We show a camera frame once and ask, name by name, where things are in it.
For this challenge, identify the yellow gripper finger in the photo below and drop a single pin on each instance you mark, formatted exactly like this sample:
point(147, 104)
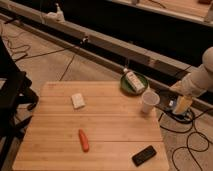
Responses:
point(183, 103)
point(177, 87)

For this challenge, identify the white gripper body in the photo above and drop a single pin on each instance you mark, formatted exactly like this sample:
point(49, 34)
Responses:
point(188, 88)

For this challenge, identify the black rectangular eraser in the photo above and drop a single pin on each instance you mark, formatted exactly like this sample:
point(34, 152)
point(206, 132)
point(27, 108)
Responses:
point(144, 155)

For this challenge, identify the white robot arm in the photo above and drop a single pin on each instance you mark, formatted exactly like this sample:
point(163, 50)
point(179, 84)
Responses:
point(202, 76)

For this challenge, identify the blue power box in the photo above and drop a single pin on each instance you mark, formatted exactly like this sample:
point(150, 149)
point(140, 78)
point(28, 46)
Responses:
point(171, 106)

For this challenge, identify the white bottle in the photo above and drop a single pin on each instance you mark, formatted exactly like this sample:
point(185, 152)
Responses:
point(133, 80)

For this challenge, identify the green plate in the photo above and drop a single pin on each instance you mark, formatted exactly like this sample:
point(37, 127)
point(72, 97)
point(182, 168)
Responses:
point(127, 88)

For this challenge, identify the white sponge block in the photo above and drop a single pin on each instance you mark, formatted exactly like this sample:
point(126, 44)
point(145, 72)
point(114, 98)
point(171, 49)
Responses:
point(77, 100)

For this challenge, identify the orange carrot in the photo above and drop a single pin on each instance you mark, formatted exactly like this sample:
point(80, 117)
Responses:
point(83, 140)

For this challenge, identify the white object on rail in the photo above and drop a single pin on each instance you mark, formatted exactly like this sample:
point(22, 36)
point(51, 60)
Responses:
point(57, 16)

